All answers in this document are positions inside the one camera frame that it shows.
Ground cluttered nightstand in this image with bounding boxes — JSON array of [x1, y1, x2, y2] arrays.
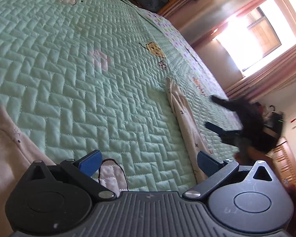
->
[[256, 102, 285, 139]]

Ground wooden headboard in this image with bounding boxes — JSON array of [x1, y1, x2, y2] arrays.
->
[[270, 137, 296, 187]]

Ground green quilted bee bedspread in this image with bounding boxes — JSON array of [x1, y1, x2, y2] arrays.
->
[[0, 0, 240, 192]]

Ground pink window curtains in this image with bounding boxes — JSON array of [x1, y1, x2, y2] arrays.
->
[[162, 0, 296, 104]]

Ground beige smiley print baby garment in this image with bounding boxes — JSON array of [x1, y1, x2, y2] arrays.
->
[[0, 78, 208, 236]]

